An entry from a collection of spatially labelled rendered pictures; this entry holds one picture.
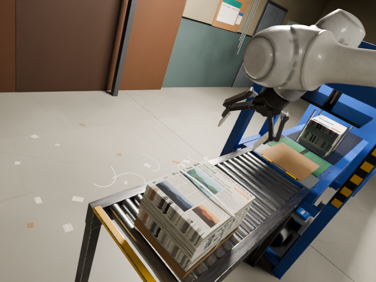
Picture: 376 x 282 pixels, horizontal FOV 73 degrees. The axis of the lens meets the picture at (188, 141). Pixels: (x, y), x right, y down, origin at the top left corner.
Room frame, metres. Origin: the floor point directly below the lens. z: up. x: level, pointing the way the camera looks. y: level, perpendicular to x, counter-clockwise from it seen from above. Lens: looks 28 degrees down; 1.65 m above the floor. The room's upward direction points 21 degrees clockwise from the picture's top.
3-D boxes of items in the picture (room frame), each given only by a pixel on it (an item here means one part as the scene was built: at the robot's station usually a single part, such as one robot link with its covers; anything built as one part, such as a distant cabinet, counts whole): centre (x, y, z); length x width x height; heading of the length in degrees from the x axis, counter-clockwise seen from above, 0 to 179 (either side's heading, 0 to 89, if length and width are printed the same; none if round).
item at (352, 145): (2.92, -1.53, 0.75); 1.55 x 0.65 x 0.10; 145
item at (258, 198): (1.31, -0.43, 0.77); 0.47 x 0.05 x 0.05; 55
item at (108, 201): (1.29, -0.10, 0.74); 1.34 x 0.05 x 0.12; 145
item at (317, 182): (1.99, -0.89, 0.75); 0.70 x 0.65 x 0.10; 145
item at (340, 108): (1.99, -0.89, 1.30); 0.55 x 0.55 x 0.03; 55
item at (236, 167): (1.42, -0.50, 0.77); 0.47 x 0.05 x 0.05; 55
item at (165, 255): (0.72, -0.08, 0.83); 0.29 x 0.16 x 0.04; 58
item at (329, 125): (2.46, -1.21, 0.93); 0.38 x 0.30 x 0.26; 145
